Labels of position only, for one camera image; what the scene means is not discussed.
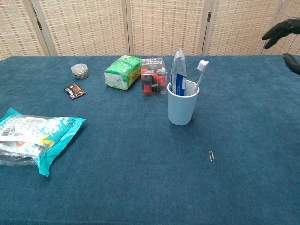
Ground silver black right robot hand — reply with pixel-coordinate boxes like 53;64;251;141
262;18;300;75

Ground white toothbrush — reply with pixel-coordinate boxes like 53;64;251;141
192;59;210;93

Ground blue white toothpaste tube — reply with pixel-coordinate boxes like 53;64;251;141
169;47;188;96

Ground light blue plastic cup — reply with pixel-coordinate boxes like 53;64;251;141
167;79;200;126

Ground clear box of red pieces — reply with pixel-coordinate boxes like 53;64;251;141
140;56;168;96

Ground green tissue pack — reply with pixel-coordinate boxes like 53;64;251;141
103;55;142;90

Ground woven folding screen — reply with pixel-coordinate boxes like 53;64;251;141
0;0;300;61

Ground dark blue table cloth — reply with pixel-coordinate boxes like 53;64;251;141
0;55;300;225

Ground round clear clip container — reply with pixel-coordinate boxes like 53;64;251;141
71;63;90;80

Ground small brown snack packet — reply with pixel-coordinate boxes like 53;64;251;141
63;84;86;100

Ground large teal snack bag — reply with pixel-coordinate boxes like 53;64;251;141
0;107;87;177

